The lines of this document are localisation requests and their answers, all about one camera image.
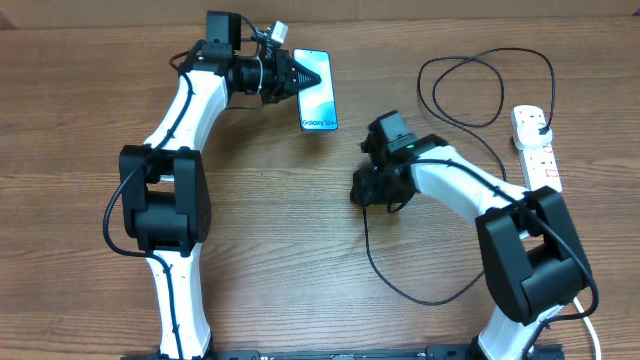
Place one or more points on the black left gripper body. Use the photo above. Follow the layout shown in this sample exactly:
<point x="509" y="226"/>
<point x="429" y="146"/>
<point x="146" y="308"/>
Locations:
<point x="274" y="75"/>

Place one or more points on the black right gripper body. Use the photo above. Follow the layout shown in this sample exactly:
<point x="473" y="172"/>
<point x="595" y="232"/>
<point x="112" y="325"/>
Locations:
<point x="379" y="189"/>

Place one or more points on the black Galaxy smartphone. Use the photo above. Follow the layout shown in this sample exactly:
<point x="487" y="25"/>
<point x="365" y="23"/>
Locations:
<point x="317" y="108"/>

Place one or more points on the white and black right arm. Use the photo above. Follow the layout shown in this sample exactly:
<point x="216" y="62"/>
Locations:
<point x="534" y="264"/>

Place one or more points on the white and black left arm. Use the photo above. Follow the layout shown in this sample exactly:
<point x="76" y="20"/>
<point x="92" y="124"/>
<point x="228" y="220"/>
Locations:
<point x="163" y="188"/>

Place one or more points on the white USB charger plug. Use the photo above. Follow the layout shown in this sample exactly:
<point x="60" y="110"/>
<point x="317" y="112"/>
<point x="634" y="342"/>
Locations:
<point x="528" y="136"/>

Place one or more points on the white power strip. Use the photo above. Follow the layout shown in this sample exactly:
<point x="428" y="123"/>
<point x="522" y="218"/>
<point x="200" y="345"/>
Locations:
<point x="538" y="165"/>

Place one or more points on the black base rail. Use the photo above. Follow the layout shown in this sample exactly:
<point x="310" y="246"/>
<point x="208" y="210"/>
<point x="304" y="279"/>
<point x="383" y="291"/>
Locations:
<point x="345" y="354"/>

